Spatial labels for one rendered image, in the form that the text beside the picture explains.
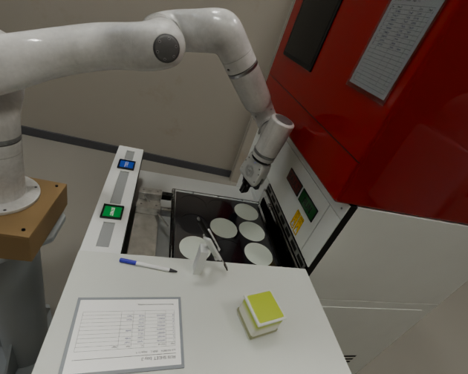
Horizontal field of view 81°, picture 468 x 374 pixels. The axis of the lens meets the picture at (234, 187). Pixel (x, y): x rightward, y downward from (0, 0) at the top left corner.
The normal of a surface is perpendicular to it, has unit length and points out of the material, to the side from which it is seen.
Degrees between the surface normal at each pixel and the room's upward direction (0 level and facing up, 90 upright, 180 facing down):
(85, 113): 90
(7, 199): 90
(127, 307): 0
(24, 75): 94
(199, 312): 0
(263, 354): 0
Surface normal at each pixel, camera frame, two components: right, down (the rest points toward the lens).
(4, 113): 0.69, -0.43
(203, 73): 0.11, 0.58
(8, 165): 0.84, 0.48
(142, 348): 0.30, -0.80
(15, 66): 0.70, 0.45
